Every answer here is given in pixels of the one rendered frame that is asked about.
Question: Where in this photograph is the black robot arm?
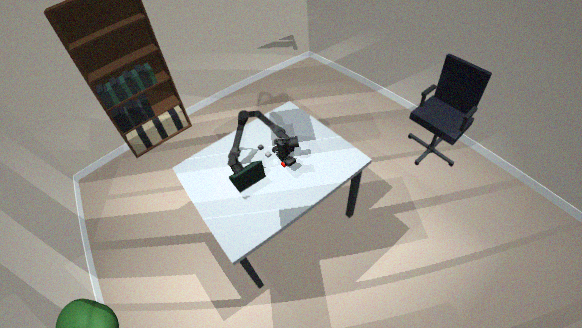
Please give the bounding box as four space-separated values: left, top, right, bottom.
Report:
227 110 299 175

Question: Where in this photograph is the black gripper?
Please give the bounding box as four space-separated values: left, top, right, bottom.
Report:
272 145 296 167

